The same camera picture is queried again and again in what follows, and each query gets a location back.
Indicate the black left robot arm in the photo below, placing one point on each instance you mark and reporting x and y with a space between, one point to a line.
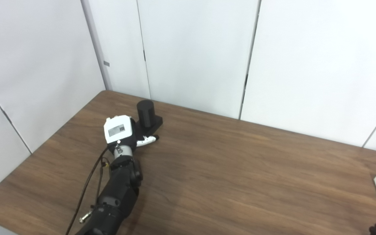
119 192

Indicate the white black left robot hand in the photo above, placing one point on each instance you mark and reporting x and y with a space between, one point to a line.
119 130

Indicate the black peg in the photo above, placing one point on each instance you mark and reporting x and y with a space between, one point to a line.
146 112

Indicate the gray wall corner post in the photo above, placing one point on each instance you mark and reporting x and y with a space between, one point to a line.
98 49

